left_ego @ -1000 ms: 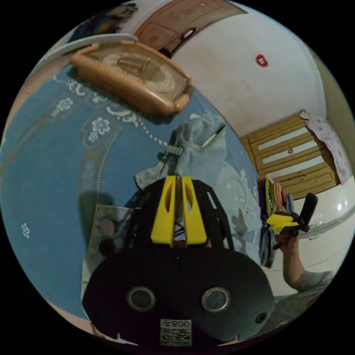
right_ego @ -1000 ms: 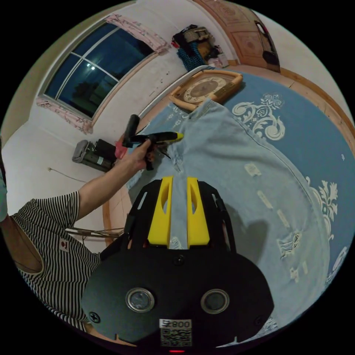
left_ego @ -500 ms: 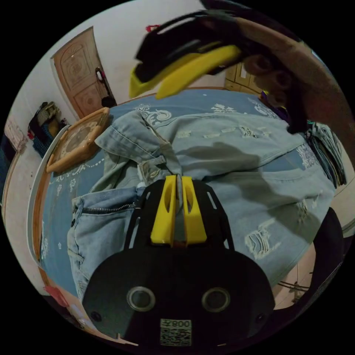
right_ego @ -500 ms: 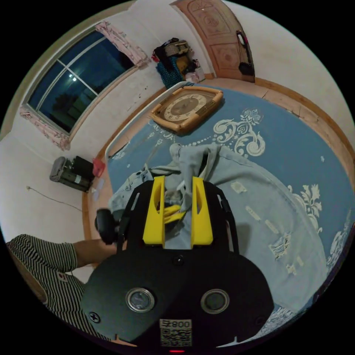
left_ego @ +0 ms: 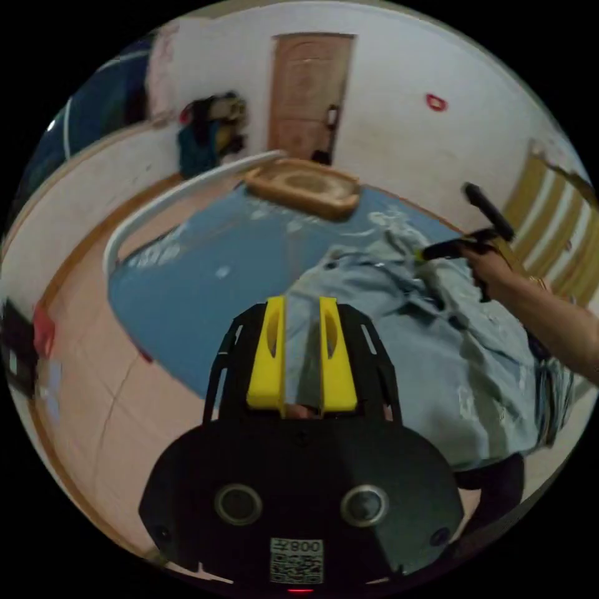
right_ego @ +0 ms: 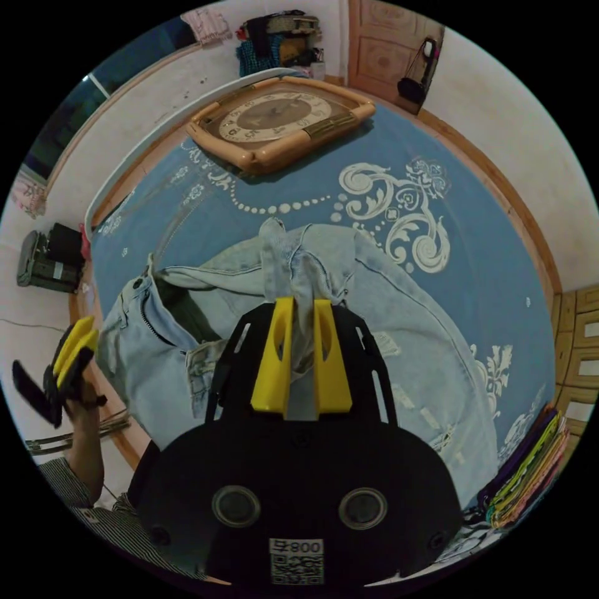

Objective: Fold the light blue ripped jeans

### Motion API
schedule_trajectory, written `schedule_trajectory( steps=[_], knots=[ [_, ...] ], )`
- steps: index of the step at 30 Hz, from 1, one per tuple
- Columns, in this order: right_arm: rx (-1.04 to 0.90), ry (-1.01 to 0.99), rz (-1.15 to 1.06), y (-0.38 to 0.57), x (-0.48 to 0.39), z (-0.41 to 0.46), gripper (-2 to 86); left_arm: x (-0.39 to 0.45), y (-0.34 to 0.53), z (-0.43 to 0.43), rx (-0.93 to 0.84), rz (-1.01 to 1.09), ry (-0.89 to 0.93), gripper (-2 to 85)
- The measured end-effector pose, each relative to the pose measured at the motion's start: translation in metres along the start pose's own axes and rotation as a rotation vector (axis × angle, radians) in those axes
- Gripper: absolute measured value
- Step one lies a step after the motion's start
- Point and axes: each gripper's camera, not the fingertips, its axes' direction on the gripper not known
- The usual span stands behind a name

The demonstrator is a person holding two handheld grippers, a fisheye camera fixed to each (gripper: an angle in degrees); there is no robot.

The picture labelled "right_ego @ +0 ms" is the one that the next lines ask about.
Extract black hanging bag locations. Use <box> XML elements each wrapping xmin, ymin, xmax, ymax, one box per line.
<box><xmin>396</xmin><ymin>36</ymin><xmax>442</xmax><ymax>102</ymax></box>

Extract person's left hand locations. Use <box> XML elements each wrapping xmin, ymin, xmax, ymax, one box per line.
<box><xmin>63</xmin><ymin>374</ymin><xmax>107</xmax><ymax>443</ymax></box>

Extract wooden door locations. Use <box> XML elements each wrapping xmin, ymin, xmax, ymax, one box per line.
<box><xmin>348</xmin><ymin>0</ymin><xmax>446</xmax><ymax>103</ymax></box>

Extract cluttered shelf with clothes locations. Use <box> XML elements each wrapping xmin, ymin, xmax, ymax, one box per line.
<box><xmin>233</xmin><ymin>14</ymin><xmax>329</xmax><ymax>79</ymax></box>

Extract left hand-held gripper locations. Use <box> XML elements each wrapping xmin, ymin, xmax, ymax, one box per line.
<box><xmin>41</xmin><ymin>315</ymin><xmax>109</xmax><ymax>420</ymax></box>

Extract grey appliance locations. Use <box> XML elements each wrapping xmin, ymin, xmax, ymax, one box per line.
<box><xmin>16</xmin><ymin>222</ymin><xmax>90</xmax><ymax>295</ymax></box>

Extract pile of clothes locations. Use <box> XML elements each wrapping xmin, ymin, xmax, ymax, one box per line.
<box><xmin>477</xmin><ymin>403</ymin><xmax>573</xmax><ymax>530</ymax></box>

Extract wooden cupboard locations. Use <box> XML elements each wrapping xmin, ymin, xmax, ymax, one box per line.
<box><xmin>550</xmin><ymin>287</ymin><xmax>599</xmax><ymax>437</ymax></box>

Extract person's left forearm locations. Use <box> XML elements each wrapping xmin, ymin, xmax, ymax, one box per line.
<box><xmin>65</xmin><ymin>432</ymin><xmax>107</xmax><ymax>510</ymax></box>

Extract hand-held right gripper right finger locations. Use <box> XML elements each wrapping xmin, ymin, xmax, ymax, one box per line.
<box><xmin>313</xmin><ymin>299</ymin><xmax>353</xmax><ymax>420</ymax></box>

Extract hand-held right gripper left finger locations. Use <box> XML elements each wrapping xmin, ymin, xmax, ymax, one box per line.
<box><xmin>250</xmin><ymin>296</ymin><xmax>295</xmax><ymax>419</ymax></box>

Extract pink curtain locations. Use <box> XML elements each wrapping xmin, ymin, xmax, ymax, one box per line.
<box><xmin>10</xmin><ymin>165</ymin><xmax>49</xmax><ymax>220</ymax></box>

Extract window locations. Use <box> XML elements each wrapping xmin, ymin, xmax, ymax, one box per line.
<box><xmin>22</xmin><ymin>18</ymin><xmax>198</xmax><ymax>182</ymax></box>

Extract light blue ripped jeans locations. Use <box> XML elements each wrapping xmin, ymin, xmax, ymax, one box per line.
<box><xmin>95</xmin><ymin>217</ymin><xmax>500</xmax><ymax>484</ymax></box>

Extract pink hanging cloth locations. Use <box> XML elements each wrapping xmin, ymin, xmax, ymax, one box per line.
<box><xmin>179</xmin><ymin>8</ymin><xmax>234</xmax><ymax>46</ymax></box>

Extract wooden framed wall clock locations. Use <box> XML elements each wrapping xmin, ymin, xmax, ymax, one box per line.
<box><xmin>186</xmin><ymin>76</ymin><xmax>377</xmax><ymax>177</ymax></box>

